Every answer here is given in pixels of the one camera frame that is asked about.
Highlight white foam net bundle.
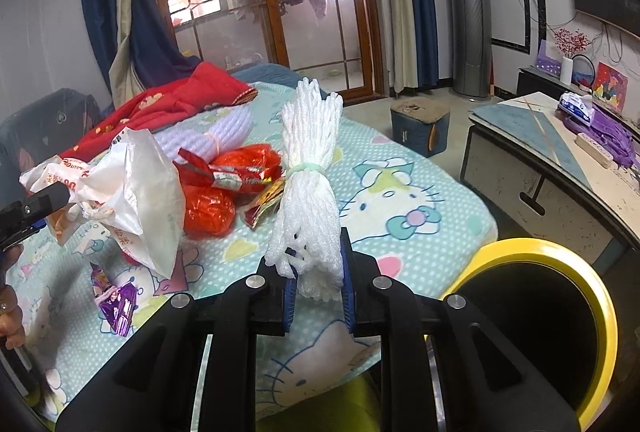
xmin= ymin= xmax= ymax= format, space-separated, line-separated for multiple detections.
xmin=265 ymin=78 xmax=343 ymax=302

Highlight Hello Kitty blue blanket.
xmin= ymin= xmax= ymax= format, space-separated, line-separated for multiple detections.
xmin=10 ymin=83 xmax=498 ymax=421

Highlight tissue pack on table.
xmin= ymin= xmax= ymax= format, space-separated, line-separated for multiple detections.
xmin=558 ymin=92 xmax=596 ymax=126

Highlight blue storage stool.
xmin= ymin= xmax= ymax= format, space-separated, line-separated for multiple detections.
xmin=390 ymin=97 xmax=450 ymax=158

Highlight white vase red flowers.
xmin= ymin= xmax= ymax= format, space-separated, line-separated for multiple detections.
xmin=553 ymin=28 xmax=590 ymax=85

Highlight blue beige right curtain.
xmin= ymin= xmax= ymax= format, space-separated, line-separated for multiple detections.
xmin=390 ymin=0 xmax=439 ymax=94

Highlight purple cloth on table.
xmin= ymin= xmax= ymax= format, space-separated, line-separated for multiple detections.
xmin=562 ymin=106 xmax=639 ymax=169

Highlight silver tower air conditioner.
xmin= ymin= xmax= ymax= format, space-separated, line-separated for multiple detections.
xmin=450 ymin=0 xmax=491 ymax=99

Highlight yellow rim trash bin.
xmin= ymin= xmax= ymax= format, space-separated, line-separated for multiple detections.
xmin=440 ymin=238 xmax=618 ymax=431

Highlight black tv cabinet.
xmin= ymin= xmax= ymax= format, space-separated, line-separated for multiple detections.
xmin=515 ymin=66 xmax=639 ymax=139

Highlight white coffee table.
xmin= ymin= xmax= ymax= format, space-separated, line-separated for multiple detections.
xmin=460 ymin=92 xmax=639 ymax=274

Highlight colourful picture card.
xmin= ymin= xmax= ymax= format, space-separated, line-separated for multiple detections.
xmin=592 ymin=62 xmax=628 ymax=113

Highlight orange red plastic bag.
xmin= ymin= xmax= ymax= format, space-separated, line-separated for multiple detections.
xmin=176 ymin=144 xmax=285 ymax=237

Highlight white plastic bag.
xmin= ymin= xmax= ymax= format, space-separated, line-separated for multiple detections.
xmin=20 ymin=127 xmax=186 ymax=278

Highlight white power strip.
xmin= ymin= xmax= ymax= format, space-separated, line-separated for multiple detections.
xmin=575 ymin=133 xmax=614 ymax=170

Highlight blue beige curtain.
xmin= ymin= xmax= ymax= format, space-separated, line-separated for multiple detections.
xmin=390 ymin=0 xmax=439 ymax=94
xmin=81 ymin=0 xmax=200 ymax=108

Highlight blue beige left curtain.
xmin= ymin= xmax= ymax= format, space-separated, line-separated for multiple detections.
xmin=81 ymin=0 xmax=200 ymax=108

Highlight red fleece garment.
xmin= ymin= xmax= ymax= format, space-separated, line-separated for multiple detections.
xmin=61 ymin=62 xmax=258 ymax=162

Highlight red snack wrapper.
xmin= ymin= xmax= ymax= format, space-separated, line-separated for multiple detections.
xmin=242 ymin=177 xmax=285 ymax=230

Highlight left hand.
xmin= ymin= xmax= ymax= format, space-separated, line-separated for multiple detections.
xmin=0 ymin=244 xmax=25 ymax=350

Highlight purple snack wrapper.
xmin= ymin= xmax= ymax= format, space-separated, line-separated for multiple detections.
xmin=91 ymin=263 xmax=137 ymax=337

